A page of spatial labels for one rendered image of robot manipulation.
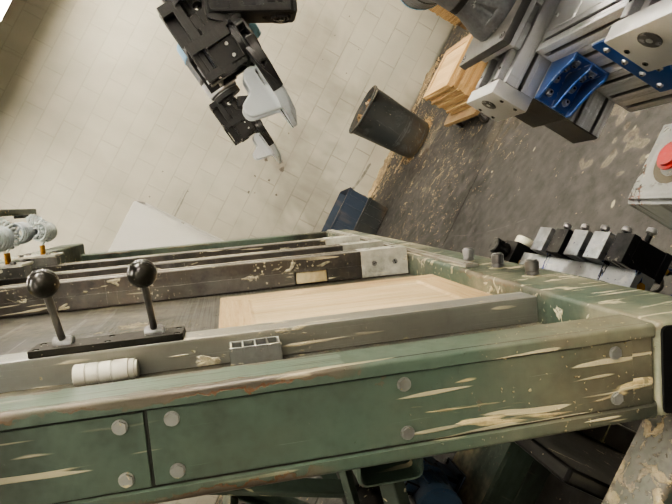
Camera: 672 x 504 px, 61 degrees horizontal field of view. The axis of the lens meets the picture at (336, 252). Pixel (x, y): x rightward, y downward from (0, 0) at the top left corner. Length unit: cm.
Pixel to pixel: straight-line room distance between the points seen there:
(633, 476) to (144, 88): 607
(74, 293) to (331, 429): 99
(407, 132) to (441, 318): 471
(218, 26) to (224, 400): 44
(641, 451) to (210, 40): 74
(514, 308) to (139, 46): 596
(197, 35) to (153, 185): 561
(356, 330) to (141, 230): 421
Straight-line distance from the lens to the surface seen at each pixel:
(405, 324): 86
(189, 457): 60
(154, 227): 495
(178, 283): 144
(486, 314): 90
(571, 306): 86
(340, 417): 60
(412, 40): 695
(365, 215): 545
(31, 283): 80
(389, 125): 548
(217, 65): 75
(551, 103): 136
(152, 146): 639
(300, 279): 145
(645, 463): 84
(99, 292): 147
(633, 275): 107
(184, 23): 78
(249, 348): 78
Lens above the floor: 138
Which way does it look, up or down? 12 degrees down
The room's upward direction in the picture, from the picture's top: 63 degrees counter-clockwise
